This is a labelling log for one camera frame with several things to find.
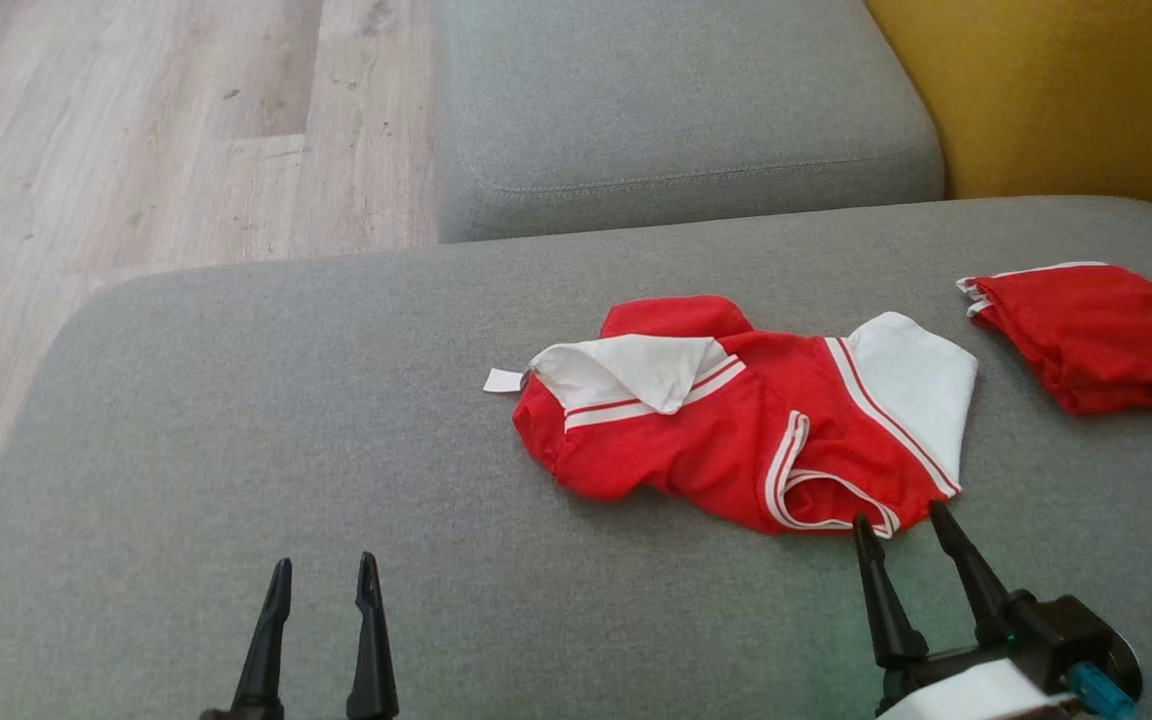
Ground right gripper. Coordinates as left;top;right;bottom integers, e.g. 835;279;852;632
852;501;1072;720

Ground folded red garment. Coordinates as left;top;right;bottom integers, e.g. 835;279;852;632
955;261;1152;419

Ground small grey sofa cushion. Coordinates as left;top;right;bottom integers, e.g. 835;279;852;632
432;0;948;245

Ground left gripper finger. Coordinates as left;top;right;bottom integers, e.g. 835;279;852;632
345;551;401;720
230;557;294;720

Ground blue cable connector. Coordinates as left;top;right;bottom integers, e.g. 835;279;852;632
1069;662;1139;720

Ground yellow sofa backrest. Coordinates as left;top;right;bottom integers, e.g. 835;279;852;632
864;0;1152;234

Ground red white-trimmed shirt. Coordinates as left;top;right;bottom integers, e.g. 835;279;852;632
483;294;980;540

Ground large grey sofa seat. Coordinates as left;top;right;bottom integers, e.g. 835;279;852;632
0;195;1152;720

